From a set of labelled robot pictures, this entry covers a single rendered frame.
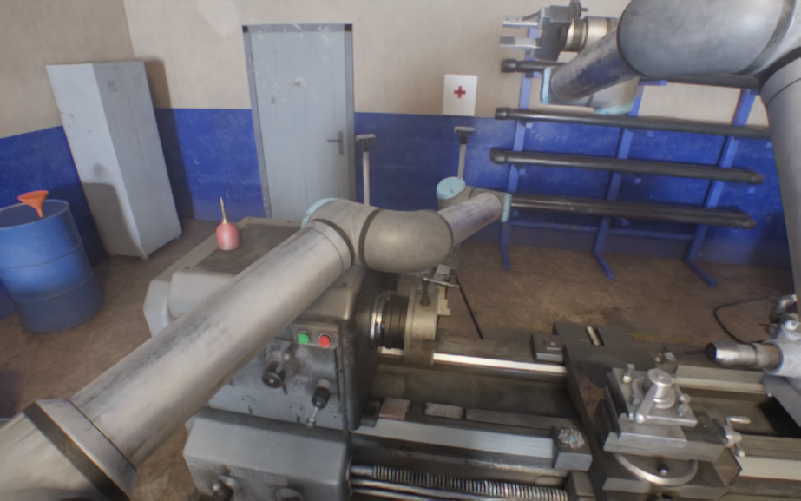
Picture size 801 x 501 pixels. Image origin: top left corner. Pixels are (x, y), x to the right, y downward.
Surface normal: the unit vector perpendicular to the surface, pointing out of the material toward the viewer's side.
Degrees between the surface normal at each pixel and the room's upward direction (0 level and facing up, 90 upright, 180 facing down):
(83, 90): 90
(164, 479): 0
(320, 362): 90
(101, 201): 90
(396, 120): 90
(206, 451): 32
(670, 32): 101
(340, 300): 45
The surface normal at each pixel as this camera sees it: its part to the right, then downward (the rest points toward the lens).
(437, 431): -0.07, -0.46
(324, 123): -0.14, 0.45
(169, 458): 0.02, -0.89
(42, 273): 0.66, 0.36
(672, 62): -0.49, 0.87
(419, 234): 0.36, -0.18
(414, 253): 0.29, 0.40
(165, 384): 0.61, -0.40
